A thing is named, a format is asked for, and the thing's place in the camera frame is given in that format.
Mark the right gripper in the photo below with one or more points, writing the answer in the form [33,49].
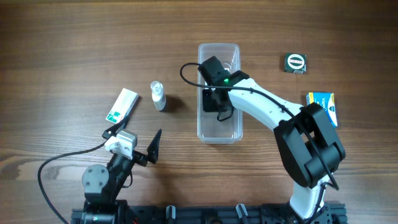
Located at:
[207,105]

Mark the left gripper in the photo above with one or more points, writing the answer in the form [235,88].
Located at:
[134,156]

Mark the white green medicine box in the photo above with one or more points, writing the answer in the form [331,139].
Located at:
[122,106]

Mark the small dark green box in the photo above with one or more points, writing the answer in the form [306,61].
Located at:
[295,63]

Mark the blue yellow VapoDrops box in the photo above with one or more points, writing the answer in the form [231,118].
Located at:
[327,101]

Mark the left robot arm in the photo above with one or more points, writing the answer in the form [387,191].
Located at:
[103,183]

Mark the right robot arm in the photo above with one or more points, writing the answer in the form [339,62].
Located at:
[308,144]

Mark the clear plastic container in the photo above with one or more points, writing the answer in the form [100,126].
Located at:
[215,127]

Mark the white spray bottle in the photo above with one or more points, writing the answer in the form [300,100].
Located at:
[158,95]

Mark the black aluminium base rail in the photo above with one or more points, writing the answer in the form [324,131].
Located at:
[266,213]

